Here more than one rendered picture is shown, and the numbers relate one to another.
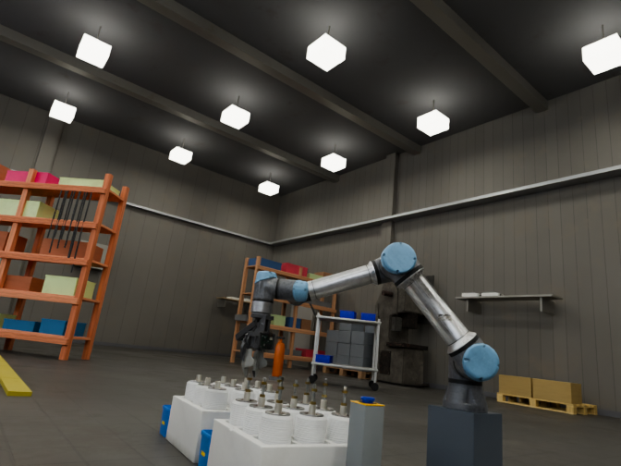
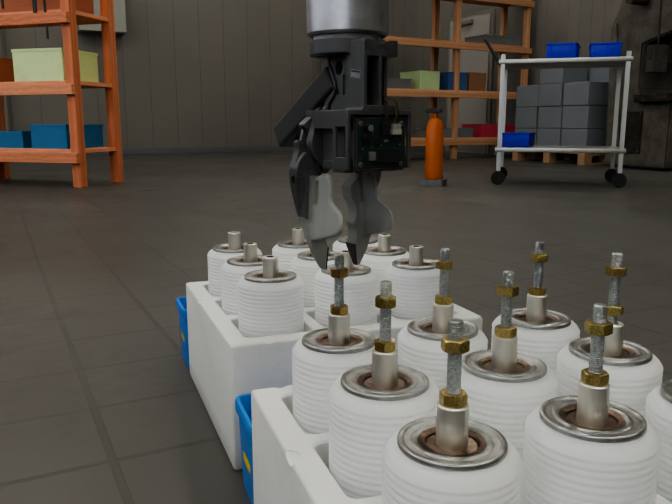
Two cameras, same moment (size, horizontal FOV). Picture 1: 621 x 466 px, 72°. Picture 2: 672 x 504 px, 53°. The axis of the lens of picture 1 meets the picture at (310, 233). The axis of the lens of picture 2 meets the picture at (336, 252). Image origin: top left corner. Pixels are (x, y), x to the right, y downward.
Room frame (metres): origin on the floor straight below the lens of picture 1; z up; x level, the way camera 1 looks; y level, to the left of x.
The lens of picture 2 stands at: (0.91, 0.04, 0.47)
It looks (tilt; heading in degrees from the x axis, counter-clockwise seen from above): 11 degrees down; 10
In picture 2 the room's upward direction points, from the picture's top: straight up
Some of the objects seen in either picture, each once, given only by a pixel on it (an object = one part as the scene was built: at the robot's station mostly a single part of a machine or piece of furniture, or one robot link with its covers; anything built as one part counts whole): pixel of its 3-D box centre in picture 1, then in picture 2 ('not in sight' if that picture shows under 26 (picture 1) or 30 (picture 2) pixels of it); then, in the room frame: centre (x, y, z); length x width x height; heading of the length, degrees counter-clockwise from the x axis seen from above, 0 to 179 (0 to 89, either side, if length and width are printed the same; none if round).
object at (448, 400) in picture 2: not in sight; (453, 397); (1.36, 0.04, 0.29); 0.02 x 0.02 x 0.01; 49
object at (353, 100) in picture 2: (260, 332); (352, 108); (1.55, 0.14, 0.48); 0.09 x 0.08 x 0.12; 44
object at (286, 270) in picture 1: (288, 314); (443, 67); (10.29, 0.31, 1.19); 2.64 x 0.70 x 2.39; 127
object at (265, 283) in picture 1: (265, 287); not in sight; (1.55, 0.14, 0.64); 0.09 x 0.08 x 0.11; 84
